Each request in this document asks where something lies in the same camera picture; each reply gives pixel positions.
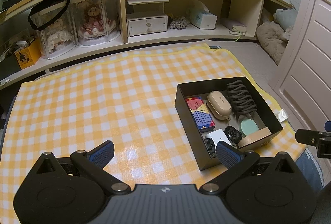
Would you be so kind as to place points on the notebook with green ribbon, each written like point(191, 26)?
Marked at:
point(239, 30)

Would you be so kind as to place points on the beige fluffy plush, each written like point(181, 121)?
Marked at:
point(271, 40)

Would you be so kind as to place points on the wooden round lid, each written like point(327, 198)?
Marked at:
point(254, 138)

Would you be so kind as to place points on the white plug charger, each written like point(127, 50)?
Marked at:
point(217, 136)

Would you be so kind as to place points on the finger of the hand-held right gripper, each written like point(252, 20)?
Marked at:
point(328, 125)
point(307, 136)

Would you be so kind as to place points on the grey scrunchie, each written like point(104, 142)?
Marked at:
point(179, 22)

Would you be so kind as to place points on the clear case with white doll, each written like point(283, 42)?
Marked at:
point(57, 37)

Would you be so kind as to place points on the colourful patterned card box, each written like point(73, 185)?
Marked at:
point(200, 115)

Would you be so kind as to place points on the white desktop drawer organizer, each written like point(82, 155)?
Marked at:
point(147, 26)

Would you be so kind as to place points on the pale green plush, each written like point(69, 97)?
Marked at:
point(285, 17)

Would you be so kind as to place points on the pale blue tissue box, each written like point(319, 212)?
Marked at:
point(204, 19)

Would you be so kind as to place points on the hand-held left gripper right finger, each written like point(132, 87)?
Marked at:
point(227, 154)

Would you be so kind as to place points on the black cardboard box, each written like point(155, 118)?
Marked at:
point(188, 131)

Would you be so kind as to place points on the green round compact case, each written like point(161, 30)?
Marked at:
point(248, 127)

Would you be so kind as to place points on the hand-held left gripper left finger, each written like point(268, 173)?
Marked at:
point(103, 153)

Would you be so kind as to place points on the black plug charger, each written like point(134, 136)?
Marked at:
point(210, 148)

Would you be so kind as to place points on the person's blue jeans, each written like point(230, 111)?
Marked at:
point(309, 169)

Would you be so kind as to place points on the yellow checkered mat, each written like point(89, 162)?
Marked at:
point(103, 97)

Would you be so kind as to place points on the brown hair claw clip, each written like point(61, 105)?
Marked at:
point(240, 102)

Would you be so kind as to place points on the clear case with red doll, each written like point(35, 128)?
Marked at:
point(94, 25)

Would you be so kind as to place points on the beige earbud case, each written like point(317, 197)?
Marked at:
point(219, 105)

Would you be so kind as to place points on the yellow cartoon box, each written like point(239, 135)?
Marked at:
point(27, 56)

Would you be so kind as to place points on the white panel door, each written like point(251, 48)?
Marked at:
point(307, 58)

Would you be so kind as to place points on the black smartwatch body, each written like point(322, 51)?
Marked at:
point(232, 134)

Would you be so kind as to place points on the black headband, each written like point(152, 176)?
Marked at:
point(32, 22)

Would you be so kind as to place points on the black storage box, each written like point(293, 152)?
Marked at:
point(9, 68)

